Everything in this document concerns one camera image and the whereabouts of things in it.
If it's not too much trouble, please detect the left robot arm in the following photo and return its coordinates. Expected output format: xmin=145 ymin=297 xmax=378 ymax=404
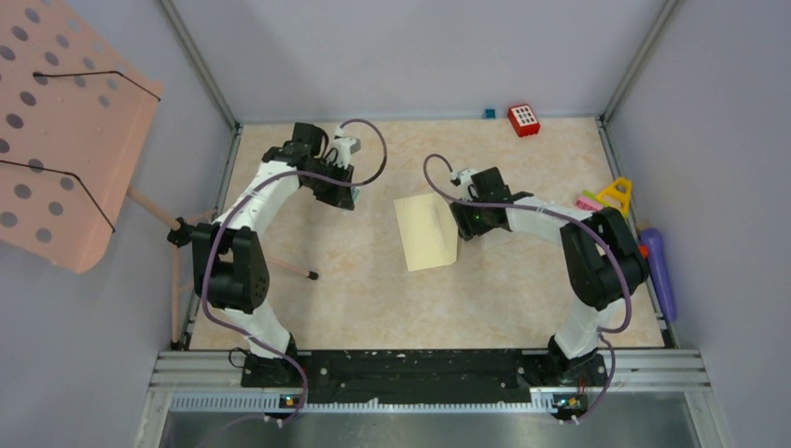
xmin=192 ymin=123 xmax=361 ymax=386

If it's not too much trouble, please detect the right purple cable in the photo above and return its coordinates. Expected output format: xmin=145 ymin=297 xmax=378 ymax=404
xmin=423 ymin=153 xmax=634 ymax=425

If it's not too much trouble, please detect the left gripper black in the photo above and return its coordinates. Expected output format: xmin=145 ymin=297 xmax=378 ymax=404
xmin=304 ymin=158 xmax=354 ymax=210

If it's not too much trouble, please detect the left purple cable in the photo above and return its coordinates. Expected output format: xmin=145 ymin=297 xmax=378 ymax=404
xmin=199 ymin=119 xmax=389 ymax=427

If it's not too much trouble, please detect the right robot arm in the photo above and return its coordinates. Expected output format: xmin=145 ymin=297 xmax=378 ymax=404
xmin=450 ymin=167 xmax=649 ymax=385

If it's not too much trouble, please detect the pink small block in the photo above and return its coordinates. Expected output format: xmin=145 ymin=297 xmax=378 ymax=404
xmin=575 ymin=195 xmax=604 ymax=212

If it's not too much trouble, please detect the pink perforated music stand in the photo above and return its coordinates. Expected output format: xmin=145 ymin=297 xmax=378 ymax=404
xmin=0 ymin=0 xmax=320 ymax=347

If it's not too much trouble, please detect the red toy block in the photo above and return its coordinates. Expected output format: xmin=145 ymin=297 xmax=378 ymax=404
xmin=507 ymin=104 xmax=541 ymax=138

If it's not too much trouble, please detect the yellow green toy block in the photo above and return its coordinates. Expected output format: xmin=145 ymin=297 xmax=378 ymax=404
xmin=594 ymin=176 xmax=633 ymax=218

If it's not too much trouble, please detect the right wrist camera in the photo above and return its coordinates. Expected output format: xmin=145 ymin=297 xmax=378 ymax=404
xmin=450 ymin=168 xmax=478 ymax=188

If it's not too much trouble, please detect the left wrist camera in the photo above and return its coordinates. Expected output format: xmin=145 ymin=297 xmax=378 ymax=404
xmin=330 ymin=125 xmax=361 ymax=167

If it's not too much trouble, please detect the yellow envelope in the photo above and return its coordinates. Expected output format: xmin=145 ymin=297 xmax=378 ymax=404
xmin=394 ymin=193 xmax=459 ymax=272

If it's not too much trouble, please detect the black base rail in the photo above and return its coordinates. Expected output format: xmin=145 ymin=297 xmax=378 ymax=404
xmin=147 ymin=345 xmax=712 ymax=422

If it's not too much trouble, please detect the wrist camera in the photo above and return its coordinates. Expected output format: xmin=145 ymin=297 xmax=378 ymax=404
xmin=330 ymin=125 xmax=361 ymax=167
xmin=450 ymin=168 xmax=478 ymax=188

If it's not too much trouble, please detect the purple cable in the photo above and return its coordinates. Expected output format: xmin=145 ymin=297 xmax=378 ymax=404
xmin=423 ymin=153 xmax=634 ymax=425
xmin=199 ymin=119 xmax=389 ymax=427

